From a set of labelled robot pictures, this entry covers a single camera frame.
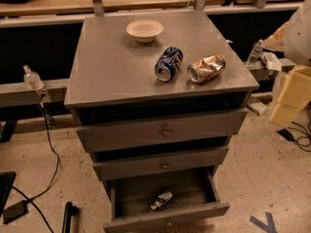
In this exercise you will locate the clear water bottle right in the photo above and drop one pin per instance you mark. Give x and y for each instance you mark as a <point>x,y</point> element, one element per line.
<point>255,53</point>

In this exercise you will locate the clear bottle on left rail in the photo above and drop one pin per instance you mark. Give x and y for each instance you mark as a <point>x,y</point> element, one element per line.
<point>32,79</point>

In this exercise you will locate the grey bottom drawer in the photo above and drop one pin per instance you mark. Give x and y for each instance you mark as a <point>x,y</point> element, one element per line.
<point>194,197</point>

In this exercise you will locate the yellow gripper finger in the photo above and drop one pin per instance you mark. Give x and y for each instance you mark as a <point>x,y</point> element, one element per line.
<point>294,97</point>

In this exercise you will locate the grey drawer cabinet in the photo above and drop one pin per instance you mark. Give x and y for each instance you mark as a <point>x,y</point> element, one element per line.
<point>113,78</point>

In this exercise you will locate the grey drawer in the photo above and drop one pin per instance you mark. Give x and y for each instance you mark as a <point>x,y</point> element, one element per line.
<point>159,163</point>
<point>194,197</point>
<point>160,130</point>

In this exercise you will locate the white paper packet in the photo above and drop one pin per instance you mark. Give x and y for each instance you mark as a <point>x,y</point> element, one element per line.
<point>271,61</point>

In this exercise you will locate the blue crushed soda can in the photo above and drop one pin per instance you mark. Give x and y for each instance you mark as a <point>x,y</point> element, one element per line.
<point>168,64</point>

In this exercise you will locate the white box on floor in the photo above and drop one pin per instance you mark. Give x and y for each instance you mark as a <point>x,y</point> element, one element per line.
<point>258,108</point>

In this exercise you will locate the orange crushed soda can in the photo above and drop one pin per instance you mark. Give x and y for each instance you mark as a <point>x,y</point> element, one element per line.
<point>206,68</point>

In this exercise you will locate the grey middle drawer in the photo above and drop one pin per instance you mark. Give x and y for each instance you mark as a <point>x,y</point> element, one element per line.
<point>159,163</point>

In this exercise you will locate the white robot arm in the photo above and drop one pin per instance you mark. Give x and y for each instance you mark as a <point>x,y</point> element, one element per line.
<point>293,38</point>

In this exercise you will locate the black power adapter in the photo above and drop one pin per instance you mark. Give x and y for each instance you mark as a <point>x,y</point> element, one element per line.
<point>286,134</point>
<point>14,212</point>

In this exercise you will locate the black power adapter right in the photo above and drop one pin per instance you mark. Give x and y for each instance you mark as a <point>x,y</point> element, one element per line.
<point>286,134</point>

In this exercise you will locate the grey top drawer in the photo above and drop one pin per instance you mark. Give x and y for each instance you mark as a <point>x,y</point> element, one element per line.
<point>160,130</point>

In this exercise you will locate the black post on floor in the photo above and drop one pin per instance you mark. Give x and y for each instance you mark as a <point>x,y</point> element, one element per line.
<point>69,212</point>

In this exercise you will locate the black power adapter left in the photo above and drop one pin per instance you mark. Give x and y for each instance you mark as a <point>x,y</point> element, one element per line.
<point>14,212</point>

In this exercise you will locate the silver crushed redbull can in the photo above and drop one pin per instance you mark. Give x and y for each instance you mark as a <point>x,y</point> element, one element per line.
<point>161,200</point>

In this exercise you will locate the black monitor edge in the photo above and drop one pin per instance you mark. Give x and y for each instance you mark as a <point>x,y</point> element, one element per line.
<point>6,183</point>

